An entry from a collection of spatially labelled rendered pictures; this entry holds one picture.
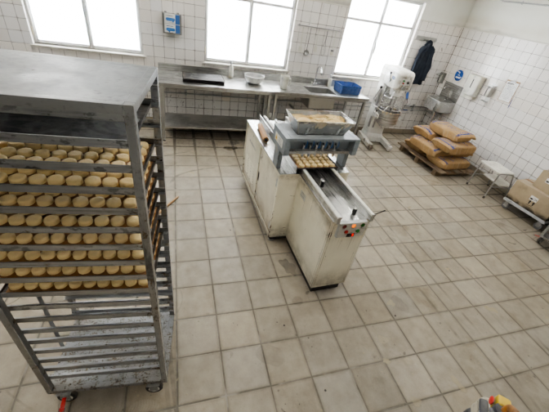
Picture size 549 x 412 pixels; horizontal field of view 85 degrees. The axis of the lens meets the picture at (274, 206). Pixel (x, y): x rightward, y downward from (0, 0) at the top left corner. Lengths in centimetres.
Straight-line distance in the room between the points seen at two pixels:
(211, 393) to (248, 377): 26
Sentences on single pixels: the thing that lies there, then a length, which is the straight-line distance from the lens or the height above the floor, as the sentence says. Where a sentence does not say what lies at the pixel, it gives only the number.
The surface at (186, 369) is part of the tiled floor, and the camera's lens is 239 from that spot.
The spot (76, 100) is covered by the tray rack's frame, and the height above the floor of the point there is 182.
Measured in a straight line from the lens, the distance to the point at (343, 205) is 248.
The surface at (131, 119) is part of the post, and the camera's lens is 101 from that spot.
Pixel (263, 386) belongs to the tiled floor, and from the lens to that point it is 235.
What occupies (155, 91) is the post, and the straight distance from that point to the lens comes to 145.
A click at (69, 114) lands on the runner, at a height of 177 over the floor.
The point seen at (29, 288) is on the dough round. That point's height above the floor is 97.
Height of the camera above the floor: 215
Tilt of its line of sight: 35 degrees down
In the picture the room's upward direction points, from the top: 11 degrees clockwise
